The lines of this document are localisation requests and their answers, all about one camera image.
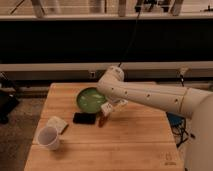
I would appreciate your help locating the blue box on floor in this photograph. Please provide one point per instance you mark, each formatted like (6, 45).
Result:
(174, 120)

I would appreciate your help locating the dark red oblong object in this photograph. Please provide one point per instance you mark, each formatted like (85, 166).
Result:
(103, 119)

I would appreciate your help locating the black rectangular phone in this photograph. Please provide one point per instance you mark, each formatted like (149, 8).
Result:
(84, 118)

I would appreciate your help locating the clear plastic bottle white label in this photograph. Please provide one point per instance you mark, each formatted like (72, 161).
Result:
(110, 107)

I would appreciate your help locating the green ceramic bowl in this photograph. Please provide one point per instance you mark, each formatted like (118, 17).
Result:
(90, 100)

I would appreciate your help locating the black object at left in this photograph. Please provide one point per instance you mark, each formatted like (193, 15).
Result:
(7, 103)

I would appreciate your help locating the white wall outlet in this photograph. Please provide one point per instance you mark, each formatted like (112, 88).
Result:
(92, 74)

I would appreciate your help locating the white plastic cup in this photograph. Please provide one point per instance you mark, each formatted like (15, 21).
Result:
(48, 137)

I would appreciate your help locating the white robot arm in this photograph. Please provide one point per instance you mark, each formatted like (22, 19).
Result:
(195, 104)

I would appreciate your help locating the white folded sponge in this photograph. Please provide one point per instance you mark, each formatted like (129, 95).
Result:
(58, 123)

